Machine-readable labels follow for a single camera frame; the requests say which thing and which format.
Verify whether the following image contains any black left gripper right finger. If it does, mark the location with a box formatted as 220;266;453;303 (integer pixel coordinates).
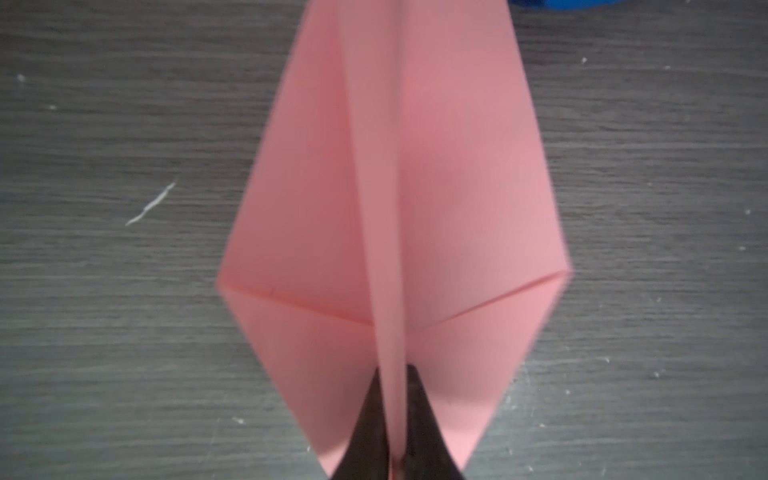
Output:
401;364;465;480

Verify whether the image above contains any blue cloth cap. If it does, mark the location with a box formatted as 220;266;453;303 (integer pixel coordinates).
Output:
508;0;621;11

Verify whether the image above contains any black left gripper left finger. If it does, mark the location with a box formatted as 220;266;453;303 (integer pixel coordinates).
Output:
329;370;390;480

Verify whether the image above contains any pink paper sheet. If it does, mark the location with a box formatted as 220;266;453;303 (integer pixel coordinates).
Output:
217;1;571;474

